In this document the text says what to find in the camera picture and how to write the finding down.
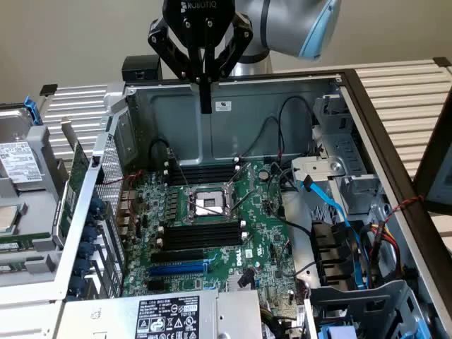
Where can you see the grey parts rack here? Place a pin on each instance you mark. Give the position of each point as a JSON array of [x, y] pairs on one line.
[[39, 141]]

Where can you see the green graphics card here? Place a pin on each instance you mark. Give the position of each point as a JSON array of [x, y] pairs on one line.
[[76, 169]]

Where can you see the short black expansion slot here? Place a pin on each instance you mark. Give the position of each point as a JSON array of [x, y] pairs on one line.
[[156, 285]]

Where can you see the dark framed panel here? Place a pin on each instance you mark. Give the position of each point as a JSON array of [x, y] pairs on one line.
[[438, 169]]

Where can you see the grey metal disk bay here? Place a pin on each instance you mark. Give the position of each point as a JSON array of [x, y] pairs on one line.
[[349, 148]]

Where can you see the small silver heatsink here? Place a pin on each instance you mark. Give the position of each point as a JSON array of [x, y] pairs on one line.
[[233, 282]]

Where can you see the blue card retention clip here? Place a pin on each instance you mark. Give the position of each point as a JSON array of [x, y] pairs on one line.
[[76, 284], [82, 265], [85, 250], [96, 205], [90, 233]]

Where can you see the long black expansion slot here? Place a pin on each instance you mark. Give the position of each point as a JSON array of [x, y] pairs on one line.
[[176, 256]]

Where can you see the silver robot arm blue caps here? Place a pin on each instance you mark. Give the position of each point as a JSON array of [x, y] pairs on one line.
[[282, 24]]

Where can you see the coin cell battery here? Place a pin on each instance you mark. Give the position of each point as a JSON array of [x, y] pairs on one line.
[[263, 174]]

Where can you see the silver hard disk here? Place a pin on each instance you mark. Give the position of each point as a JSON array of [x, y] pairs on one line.
[[17, 159]]

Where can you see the blue expansion slot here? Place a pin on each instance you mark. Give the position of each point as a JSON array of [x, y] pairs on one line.
[[176, 270]]

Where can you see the CPU socket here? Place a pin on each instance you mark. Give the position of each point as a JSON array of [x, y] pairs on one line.
[[208, 203]]

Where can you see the silver CPU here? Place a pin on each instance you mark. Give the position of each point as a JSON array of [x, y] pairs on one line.
[[7, 219]]

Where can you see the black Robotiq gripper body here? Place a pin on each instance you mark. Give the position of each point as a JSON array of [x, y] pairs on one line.
[[197, 17]]

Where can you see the white sticker label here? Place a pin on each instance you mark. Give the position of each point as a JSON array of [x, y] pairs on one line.
[[222, 106]]

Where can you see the black box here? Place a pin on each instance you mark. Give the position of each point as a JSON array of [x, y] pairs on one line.
[[139, 67]]

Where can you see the metal locking lever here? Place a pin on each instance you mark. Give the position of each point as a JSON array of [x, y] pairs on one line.
[[170, 153]]

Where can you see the open black PC case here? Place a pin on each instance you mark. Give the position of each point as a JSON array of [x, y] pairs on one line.
[[247, 123]]

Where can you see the blue plastic latch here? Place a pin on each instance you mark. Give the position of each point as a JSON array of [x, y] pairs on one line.
[[31, 109]]

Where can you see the black table clamp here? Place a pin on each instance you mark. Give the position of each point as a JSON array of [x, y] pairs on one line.
[[441, 61], [48, 90]]

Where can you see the green Dell motherboard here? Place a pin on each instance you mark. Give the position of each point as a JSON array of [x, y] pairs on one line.
[[261, 226]]

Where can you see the silver power supply with label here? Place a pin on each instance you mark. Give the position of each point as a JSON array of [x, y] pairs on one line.
[[106, 318]]

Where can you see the dark perforated drive cage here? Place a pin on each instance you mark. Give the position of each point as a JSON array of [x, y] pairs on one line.
[[370, 300]]

